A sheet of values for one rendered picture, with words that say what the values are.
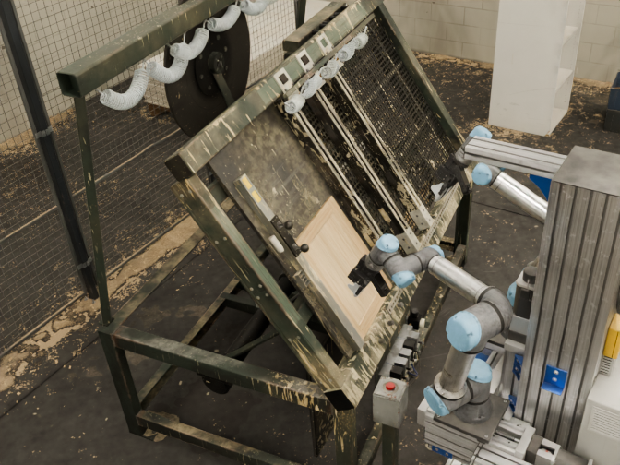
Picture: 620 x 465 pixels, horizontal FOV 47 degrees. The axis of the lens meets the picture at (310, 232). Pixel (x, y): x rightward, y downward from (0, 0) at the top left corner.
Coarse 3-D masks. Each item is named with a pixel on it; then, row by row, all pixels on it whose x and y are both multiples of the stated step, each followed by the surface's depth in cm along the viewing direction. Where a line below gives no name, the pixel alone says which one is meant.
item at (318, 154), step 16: (288, 80) 327; (304, 96) 323; (304, 128) 332; (304, 144) 336; (320, 144) 337; (320, 160) 337; (336, 176) 339; (336, 192) 344; (352, 192) 345; (352, 208) 345; (368, 224) 347
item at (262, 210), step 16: (240, 176) 297; (240, 192) 297; (256, 192) 299; (256, 208) 298; (288, 256) 307; (304, 272) 308; (320, 288) 312; (336, 304) 316; (336, 320) 316; (352, 336) 319
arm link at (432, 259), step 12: (420, 252) 258; (432, 252) 257; (432, 264) 253; (444, 264) 250; (444, 276) 248; (456, 276) 244; (468, 276) 243; (456, 288) 244; (468, 288) 239; (480, 288) 236; (492, 288) 234; (480, 300) 233; (492, 300) 227; (504, 300) 228; (504, 312) 224
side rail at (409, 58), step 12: (384, 12) 428; (384, 24) 430; (396, 36) 431; (396, 48) 435; (408, 48) 438; (408, 60) 436; (420, 72) 440; (420, 84) 442; (432, 96) 443; (432, 108) 448; (444, 108) 450; (444, 120) 449; (456, 132) 453; (444, 144) 458; (456, 144) 455
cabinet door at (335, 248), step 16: (320, 208) 334; (336, 208) 341; (320, 224) 328; (336, 224) 337; (304, 240) 317; (320, 240) 325; (336, 240) 334; (352, 240) 343; (304, 256) 313; (320, 256) 322; (336, 256) 330; (352, 256) 340; (320, 272) 318; (336, 272) 327; (336, 288) 324; (368, 288) 342; (352, 304) 329; (368, 304) 338; (352, 320) 325; (368, 320) 334
